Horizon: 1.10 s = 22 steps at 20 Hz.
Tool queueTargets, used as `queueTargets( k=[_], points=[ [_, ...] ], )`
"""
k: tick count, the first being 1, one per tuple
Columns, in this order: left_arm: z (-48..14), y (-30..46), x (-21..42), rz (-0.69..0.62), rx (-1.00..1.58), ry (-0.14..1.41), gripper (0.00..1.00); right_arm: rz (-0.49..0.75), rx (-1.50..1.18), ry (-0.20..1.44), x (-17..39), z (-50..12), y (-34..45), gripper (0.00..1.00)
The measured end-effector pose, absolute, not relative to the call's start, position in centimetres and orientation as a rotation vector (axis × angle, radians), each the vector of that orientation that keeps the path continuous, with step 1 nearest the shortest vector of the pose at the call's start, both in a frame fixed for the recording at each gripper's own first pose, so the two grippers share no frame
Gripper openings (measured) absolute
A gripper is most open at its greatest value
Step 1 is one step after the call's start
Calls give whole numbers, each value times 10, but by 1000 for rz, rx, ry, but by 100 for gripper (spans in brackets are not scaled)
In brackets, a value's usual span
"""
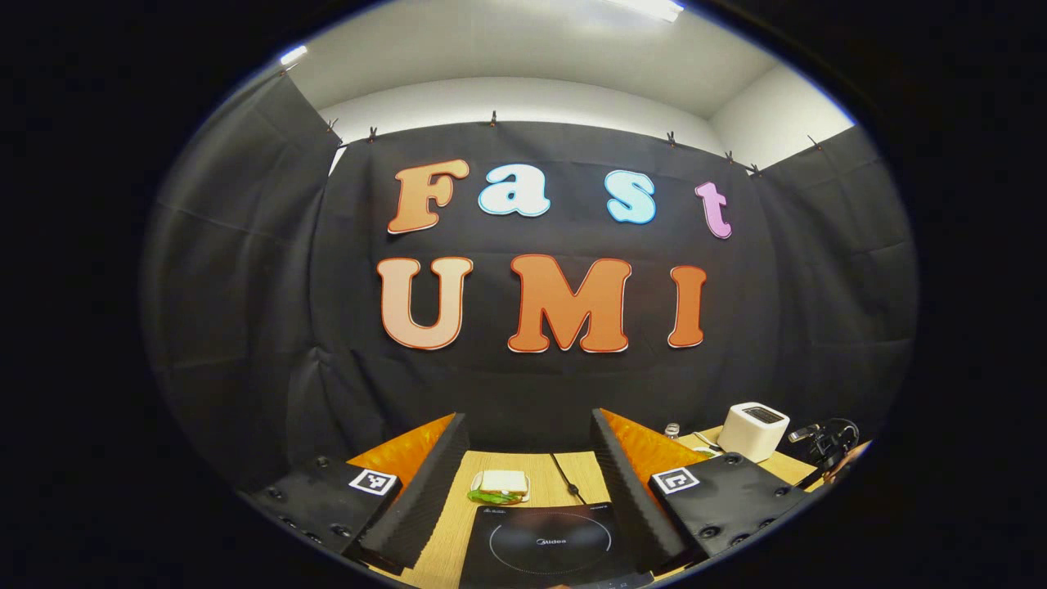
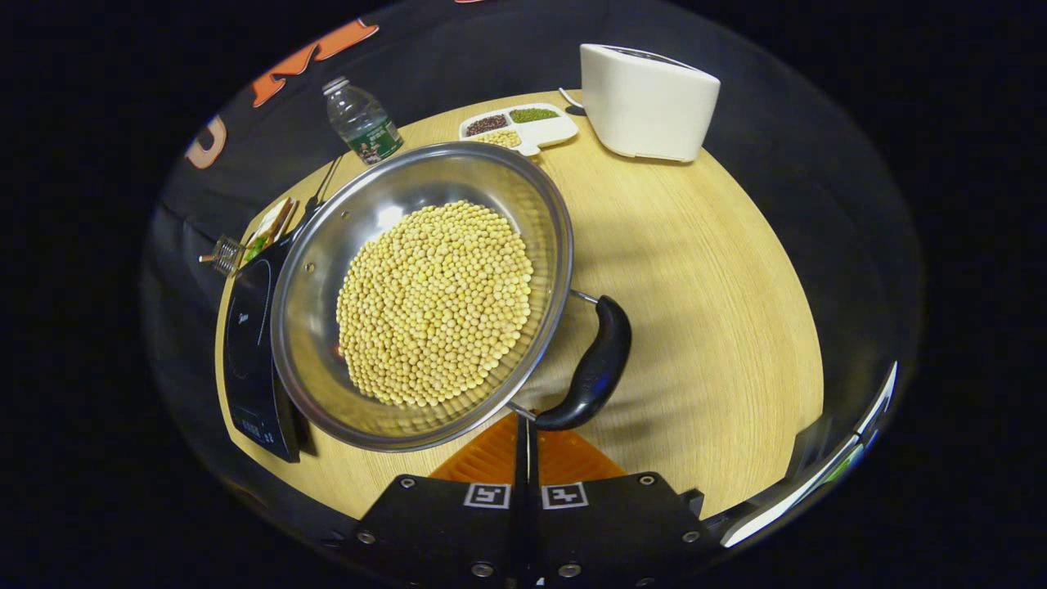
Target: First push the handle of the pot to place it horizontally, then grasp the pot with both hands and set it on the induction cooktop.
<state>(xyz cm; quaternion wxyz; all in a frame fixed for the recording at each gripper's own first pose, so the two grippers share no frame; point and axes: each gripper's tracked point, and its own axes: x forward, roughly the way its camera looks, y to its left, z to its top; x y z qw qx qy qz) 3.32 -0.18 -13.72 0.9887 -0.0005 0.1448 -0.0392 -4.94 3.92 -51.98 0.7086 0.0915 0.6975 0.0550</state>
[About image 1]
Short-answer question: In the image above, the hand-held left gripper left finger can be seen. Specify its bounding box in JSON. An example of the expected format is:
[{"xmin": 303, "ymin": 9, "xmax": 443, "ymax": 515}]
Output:
[{"xmin": 241, "ymin": 412, "xmax": 471, "ymax": 577}]

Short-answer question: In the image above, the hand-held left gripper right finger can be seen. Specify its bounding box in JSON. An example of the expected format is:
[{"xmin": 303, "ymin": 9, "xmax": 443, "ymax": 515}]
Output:
[{"xmin": 591, "ymin": 407, "xmax": 819, "ymax": 576}]

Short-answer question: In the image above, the black induction cooktop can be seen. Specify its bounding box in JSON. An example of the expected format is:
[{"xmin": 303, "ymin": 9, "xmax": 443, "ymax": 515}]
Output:
[{"xmin": 460, "ymin": 502, "xmax": 655, "ymax": 589}]

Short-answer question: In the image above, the stainless steel pot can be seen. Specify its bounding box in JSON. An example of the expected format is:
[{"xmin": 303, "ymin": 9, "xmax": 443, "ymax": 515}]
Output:
[{"xmin": 789, "ymin": 419, "xmax": 873, "ymax": 488}]

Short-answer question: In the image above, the white sandwich plate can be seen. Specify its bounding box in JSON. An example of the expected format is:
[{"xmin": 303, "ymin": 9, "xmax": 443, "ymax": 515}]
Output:
[{"xmin": 470, "ymin": 470, "xmax": 532, "ymax": 505}]

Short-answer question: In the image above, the white toaster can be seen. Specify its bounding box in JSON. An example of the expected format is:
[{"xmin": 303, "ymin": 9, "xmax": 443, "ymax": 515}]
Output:
[{"xmin": 718, "ymin": 402, "xmax": 791, "ymax": 464}]

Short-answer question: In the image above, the black backdrop cloth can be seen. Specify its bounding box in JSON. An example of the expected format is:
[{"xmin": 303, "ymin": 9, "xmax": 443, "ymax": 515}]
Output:
[{"xmin": 141, "ymin": 70, "xmax": 919, "ymax": 496}]

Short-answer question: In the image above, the row of cloth clips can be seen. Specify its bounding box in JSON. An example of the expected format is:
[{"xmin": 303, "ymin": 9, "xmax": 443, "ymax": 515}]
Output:
[{"xmin": 278, "ymin": 65, "xmax": 827, "ymax": 177}]

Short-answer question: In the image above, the large ceiling light panel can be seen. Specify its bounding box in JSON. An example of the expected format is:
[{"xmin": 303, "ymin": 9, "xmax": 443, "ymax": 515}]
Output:
[{"xmin": 605, "ymin": 0, "xmax": 686, "ymax": 23}]

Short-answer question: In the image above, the black power cable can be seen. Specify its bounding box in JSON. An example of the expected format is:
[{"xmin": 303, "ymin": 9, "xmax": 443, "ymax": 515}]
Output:
[{"xmin": 550, "ymin": 452, "xmax": 588, "ymax": 506}]

